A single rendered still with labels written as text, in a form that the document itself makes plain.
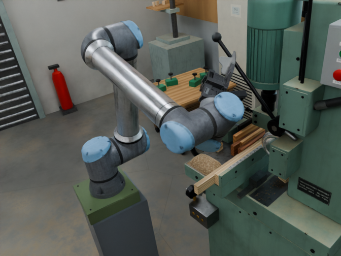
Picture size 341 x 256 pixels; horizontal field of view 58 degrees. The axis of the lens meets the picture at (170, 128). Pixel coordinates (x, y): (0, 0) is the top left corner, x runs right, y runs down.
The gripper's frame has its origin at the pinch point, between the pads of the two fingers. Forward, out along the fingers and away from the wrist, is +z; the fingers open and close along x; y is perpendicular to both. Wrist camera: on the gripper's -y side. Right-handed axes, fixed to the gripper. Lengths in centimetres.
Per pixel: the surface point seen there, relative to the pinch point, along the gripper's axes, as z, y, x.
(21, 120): 76, 143, 279
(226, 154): -19.6, -17.0, 28.1
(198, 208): -37, -18, 54
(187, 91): 90, -15, 132
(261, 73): -3.9, -11.1, -6.3
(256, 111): -5.4, -20.1, 12.0
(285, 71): -6.5, -15.8, -13.5
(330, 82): -22.2, -18.8, -29.3
